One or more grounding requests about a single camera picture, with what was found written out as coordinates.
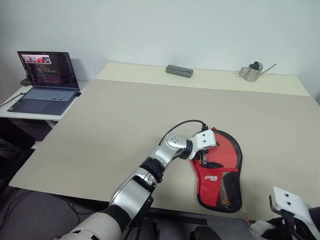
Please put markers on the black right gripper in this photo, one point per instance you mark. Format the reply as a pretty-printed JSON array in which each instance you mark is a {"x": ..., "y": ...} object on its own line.
[{"x": 287, "y": 225}]

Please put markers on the silver metal watering can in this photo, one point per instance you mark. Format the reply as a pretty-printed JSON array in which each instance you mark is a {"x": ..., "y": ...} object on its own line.
[{"x": 252, "y": 73}]

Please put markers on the beige table mat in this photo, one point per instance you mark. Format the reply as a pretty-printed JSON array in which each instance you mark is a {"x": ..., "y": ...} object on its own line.
[{"x": 112, "y": 140}]

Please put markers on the open dark grey laptop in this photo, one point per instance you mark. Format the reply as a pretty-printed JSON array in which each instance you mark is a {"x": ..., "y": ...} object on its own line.
[{"x": 47, "y": 75}]

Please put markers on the black table frame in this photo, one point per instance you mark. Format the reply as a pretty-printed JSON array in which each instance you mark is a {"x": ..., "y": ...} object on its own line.
[{"x": 175, "y": 217}]

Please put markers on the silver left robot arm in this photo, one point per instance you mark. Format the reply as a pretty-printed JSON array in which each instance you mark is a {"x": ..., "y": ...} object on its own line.
[{"x": 135, "y": 192}]

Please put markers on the small black usb dongle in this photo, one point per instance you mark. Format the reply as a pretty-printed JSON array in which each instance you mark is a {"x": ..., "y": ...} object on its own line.
[{"x": 78, "y": 94}]

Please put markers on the small grey device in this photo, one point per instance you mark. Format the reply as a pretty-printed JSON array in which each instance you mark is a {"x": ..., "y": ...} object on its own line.
[{"x": 25, "y": 82}]

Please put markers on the red and black paddle case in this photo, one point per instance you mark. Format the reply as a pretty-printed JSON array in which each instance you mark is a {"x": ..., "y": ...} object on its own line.
[{"x": 225, "y": 155}]

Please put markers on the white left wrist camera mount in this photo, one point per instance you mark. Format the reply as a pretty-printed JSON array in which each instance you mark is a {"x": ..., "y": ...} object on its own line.
[{"x": 205, "y": 140}]

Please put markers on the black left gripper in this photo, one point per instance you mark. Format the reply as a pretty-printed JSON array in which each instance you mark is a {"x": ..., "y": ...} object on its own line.
[{"x": 203, "y": 157}]

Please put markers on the grey rectangular box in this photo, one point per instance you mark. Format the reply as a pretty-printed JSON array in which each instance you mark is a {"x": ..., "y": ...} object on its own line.
[{"x": 180, "y": 71}]

